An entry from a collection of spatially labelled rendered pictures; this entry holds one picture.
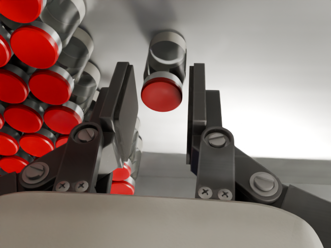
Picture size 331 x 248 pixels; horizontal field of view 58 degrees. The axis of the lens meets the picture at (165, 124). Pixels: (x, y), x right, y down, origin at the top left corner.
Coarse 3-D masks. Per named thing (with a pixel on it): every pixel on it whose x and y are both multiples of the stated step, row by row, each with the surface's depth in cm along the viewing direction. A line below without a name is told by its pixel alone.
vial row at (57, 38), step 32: (0, 0) 12; (32, 0) 11; (64, 0) 15; (32, 32) 12; (64, 32) 14; (32, 64) 14; (64, 64) 15; (64, 96) 15; (96, 96) 20; (64, 128) 17
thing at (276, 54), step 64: (128, 0) 16; (192, 0) 16; (256, 0) 15; (320, 0) 15; (192, 64) 18; (256, 64) 18; (320, 64) 18; (256, 128) 22; (320, 128) 21; (192, 192) 26; (320, 192) 26
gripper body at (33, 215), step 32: (32, 192) 9; (64, 192) 9; (0, 224) 8; (32, 224) 8; (64, 224) 8; (96, 224) 8; (128, 224) 8; (160, 224) 8; (192, 224) 8; (224, 224) 8; (256, 224) 8; (288, 224) 8
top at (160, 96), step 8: (152, 80) 14; (160, 80) 14; (168, 80) 14; (144, 88) 14; (152, 88) 14; (160, 88) 14; (168, 88) 14; (176, 88) 14; (144, 96) 14; (152, 96) 15; (160, 96) 14; (168, 96) 14; (176, 96) 14; (152, 104) 15; (160, 104) 15; (168, 104) 15; (176, 104) 15
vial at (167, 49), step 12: (156, 36) 17; (168, 36) 16; (180, 36) 17; (156, 48) 16; (168, 48) 16; (180, 48) 16; (156, 60) 15; (168, 60) 15; (180, 60) 15; (144, 72) 15; (156, 72) 14; (168, 72) 14; (180, 72) 15; (180, 84) 14
